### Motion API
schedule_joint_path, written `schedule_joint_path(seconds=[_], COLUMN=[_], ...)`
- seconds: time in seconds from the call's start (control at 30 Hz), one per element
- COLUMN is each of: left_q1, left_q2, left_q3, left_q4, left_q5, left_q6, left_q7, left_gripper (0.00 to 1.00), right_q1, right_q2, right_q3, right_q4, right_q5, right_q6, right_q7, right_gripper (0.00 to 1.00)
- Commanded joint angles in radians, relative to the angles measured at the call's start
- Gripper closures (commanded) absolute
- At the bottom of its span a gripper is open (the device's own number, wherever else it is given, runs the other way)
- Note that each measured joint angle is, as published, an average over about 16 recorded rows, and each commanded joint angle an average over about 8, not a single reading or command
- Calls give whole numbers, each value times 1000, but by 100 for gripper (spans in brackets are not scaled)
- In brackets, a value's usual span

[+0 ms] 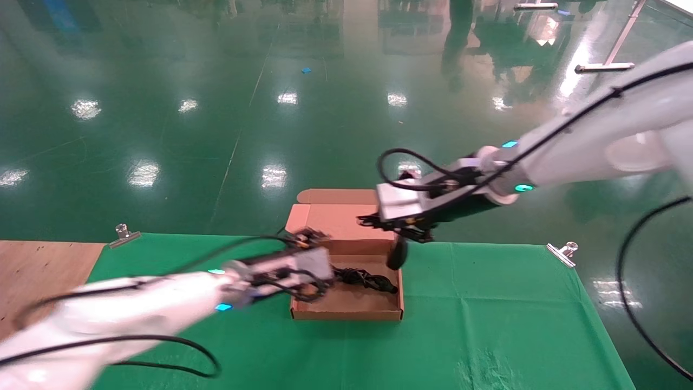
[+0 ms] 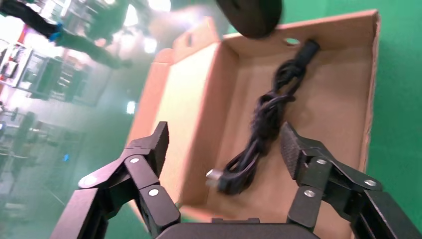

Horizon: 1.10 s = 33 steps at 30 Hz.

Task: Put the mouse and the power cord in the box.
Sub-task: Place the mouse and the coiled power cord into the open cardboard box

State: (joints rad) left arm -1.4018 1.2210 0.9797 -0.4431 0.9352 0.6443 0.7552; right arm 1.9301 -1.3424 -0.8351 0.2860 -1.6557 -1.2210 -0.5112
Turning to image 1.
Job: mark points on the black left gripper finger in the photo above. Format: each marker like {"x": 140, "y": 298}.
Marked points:
{"x": 308, "y": 237}
{"x": 308, "y": 292}

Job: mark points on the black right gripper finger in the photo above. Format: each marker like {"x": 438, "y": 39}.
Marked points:
{"x": 417, "y": 232}
{"x": 379, "y": 221}

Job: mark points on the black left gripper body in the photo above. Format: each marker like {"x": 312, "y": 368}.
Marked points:
{"x": 270, "y": 279}

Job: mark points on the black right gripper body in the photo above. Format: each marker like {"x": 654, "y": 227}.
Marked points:
{"x": 455, "y": 201}

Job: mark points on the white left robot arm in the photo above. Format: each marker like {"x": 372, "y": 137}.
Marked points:
{"x": 135, "y": 303}

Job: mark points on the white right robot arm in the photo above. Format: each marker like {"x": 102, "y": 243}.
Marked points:
{"x": 595, "y": 141}

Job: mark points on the open brown cardboard box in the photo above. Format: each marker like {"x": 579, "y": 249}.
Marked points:
{"x": 352, "y": 306}

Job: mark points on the green table cloth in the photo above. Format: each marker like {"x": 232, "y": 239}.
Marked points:
{"x": 487, "y": 325}

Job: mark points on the silver metal table clamp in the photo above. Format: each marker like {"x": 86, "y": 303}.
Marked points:
{"x": 562, "y": 254}
{"x": 124, "y": 236}

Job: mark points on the white table foot bar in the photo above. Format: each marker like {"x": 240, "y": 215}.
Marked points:
{"x": 536, "y": 6}

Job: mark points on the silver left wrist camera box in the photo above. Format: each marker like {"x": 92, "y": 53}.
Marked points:
{"x": 314, "y": 264}

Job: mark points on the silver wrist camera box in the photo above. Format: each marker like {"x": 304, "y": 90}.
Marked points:
{"x": 399, "y": 202}
{"x": 314, "y": 264}

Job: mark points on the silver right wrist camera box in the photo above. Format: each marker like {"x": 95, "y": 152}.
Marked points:
{"x": 399, "y": 202}

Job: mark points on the white table leg frame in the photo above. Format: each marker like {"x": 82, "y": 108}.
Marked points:
{"x": 605, "y": 67}

